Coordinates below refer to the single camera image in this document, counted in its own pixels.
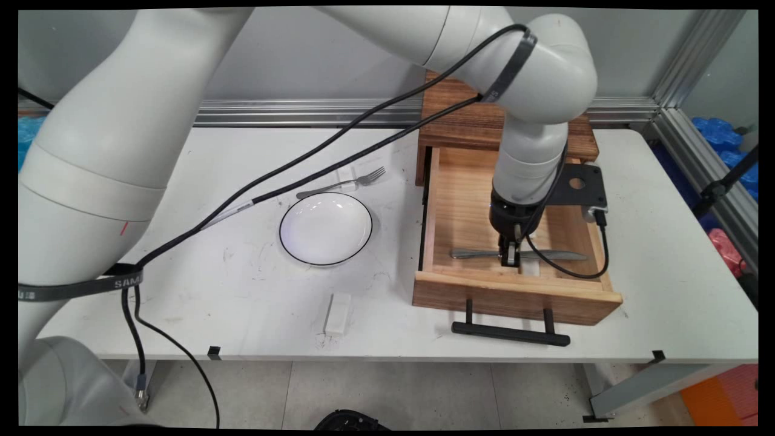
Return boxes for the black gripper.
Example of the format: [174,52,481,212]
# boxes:
[489,189,544,268]

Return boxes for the silver table knife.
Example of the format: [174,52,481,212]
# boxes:
[449,246,590,263]

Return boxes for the light wooden drawer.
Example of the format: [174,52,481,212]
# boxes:
[412,145,624,327]

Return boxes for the dark wooden cabinet casing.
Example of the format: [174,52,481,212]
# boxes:
[415,68,600,187]

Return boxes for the silver fork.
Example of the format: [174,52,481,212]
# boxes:
[295,167,387,200]

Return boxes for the white plate black rim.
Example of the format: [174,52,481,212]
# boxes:
[279,192,374,267]

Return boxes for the grey table leg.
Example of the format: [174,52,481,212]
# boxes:
[581,362,740,423]
[118,360,158,414]

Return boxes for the red plastic bag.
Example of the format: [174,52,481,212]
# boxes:
[707,228,749,279]

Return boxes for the black stand pole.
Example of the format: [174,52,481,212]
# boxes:
[690,145,759,220]

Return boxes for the black round object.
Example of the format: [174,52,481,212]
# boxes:
[314,409,392,432]

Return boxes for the blue plastic bags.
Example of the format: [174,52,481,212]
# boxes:
[690,116,759,204]
[18,115,50,174]

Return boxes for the orange box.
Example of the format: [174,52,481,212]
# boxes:
[678,363,759,428]

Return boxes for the black drawer handle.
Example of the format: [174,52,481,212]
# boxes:
[451,298,572,348]

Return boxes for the black camera cable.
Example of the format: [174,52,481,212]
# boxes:
[121,23,610,428]

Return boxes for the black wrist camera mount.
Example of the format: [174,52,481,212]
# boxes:
[547,162,608,225]

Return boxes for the black cable strap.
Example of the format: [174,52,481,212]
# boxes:
[483,27,539,105]

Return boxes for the aluminium side frame rail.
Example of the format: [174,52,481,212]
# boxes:
[649,108,759,274]

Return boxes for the long aluminium frame rail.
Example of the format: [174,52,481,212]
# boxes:
[18,97,661,130]

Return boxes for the aluminium frame post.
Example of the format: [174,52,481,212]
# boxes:
[651,9,749,111]

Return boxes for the black cable with metal plug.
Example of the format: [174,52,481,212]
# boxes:
[121,94,485,414]

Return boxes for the grey printed strap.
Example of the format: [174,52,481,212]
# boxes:
[18,265,145,303]

